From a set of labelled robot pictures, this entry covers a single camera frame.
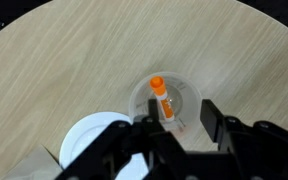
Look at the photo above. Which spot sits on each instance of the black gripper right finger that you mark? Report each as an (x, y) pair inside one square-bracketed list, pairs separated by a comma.
[(250, 143)]

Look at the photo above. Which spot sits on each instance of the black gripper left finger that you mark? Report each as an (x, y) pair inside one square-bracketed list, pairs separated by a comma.
[(150, 146)]

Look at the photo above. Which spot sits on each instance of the orange marker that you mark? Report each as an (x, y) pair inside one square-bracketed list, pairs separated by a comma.
[(162, 100)]

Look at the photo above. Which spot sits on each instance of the clear plastic cup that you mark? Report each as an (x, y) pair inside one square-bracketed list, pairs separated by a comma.
[(189, 100)]

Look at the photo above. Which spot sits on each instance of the small white paper plate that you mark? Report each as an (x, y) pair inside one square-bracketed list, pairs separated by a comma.
[(84, 133)]

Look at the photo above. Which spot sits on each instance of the brown paper napkin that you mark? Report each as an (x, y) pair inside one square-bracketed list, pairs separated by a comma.
[(34, 166)]

